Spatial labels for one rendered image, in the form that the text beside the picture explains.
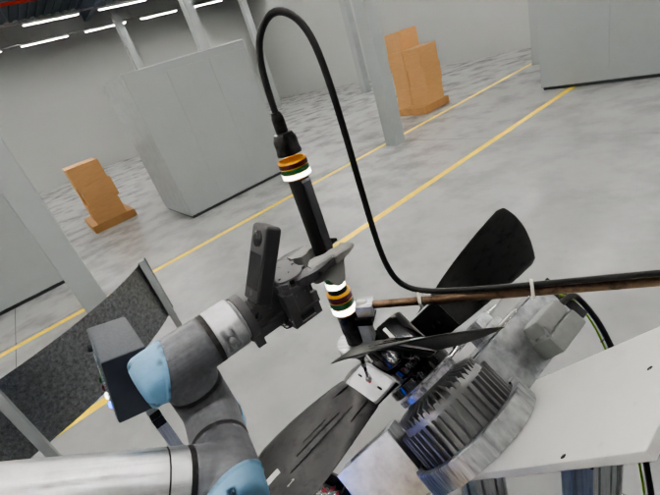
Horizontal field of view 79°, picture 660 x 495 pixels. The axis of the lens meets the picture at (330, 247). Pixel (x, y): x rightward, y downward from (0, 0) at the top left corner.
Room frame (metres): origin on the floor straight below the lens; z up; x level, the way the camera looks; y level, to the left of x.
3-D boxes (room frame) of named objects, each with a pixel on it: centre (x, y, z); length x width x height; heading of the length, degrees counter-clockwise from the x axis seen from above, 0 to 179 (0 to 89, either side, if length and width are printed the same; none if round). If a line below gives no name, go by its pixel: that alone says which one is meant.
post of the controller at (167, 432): (0.85, 0.59, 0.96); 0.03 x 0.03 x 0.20; 31
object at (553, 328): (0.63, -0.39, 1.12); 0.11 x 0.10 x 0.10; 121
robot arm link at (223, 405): (0.44, 0.24, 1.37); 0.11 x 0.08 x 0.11; 19
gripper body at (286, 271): (0.53, 0.11, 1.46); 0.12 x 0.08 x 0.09; 119
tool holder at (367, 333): (0.58, 0.00, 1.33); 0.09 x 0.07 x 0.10; 66
